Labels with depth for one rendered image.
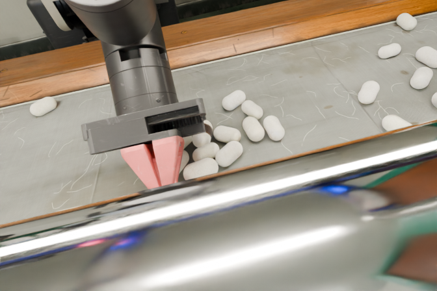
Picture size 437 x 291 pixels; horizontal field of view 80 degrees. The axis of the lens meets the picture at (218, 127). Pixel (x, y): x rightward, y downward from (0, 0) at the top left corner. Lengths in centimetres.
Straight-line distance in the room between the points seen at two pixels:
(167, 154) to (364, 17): 43
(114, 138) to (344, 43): 39
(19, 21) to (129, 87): 239
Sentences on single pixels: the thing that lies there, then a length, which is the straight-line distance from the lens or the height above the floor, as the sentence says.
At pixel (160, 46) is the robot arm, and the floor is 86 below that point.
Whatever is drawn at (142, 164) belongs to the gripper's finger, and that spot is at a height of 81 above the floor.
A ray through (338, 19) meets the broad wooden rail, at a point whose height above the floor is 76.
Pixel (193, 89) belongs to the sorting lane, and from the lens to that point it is 40.
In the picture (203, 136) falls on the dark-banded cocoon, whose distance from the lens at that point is 30.
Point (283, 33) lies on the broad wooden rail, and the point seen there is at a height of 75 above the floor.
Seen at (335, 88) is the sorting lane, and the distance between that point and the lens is 39.
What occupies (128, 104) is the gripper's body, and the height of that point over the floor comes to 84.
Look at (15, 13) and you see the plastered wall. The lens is 259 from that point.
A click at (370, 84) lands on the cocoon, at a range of 38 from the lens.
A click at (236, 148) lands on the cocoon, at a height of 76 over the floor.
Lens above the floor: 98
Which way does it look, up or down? 47 degrees down
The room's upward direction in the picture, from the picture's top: 10 degrees counter-clockwise
